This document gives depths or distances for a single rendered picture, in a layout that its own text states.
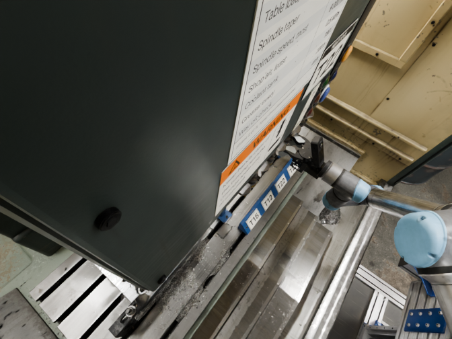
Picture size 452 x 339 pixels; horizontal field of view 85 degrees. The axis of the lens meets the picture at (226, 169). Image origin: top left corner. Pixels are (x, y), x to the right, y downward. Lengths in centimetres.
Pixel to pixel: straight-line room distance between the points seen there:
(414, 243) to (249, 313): 70
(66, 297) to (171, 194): 95
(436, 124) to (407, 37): 38
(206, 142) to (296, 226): 119
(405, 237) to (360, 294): 129
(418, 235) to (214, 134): 59
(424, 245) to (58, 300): 107
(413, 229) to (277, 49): 59
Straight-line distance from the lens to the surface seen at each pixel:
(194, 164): 15
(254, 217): 103
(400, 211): 94
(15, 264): 158
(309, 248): 132
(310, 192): 143
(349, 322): 191
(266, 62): 17
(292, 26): 18
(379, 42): 121
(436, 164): 270
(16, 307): 146
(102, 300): 104
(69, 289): 109
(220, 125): 15
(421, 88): 126
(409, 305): 135
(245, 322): 116
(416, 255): 70
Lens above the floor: 189
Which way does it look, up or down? 58 degrees down
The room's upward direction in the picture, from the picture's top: 10 degrees clockwise
